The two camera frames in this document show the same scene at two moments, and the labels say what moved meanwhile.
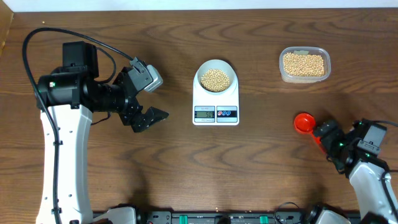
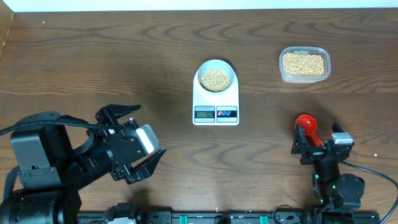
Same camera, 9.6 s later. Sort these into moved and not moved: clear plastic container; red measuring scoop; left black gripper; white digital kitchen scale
Moved: left black gripper
Not moved: white digital kitchen scale; red measuring scoop; clear plastic container
